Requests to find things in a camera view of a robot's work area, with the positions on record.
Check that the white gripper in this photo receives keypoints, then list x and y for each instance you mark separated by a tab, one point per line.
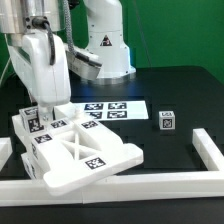
49	84

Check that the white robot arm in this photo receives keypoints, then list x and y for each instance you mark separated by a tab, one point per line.
105	60

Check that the white block at left edge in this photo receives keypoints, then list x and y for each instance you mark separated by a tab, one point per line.
5	151

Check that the white tagged cube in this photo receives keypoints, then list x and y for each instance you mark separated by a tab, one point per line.
30	119
166	120

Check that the white chair seat block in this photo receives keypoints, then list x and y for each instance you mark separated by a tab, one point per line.
30	148

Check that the white chair back frame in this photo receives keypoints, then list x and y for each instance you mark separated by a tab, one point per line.
77	151

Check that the white marker base plate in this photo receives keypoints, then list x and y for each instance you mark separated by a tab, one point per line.
118	110

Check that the white L-shaped fence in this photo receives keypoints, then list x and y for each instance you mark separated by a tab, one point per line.
207	183

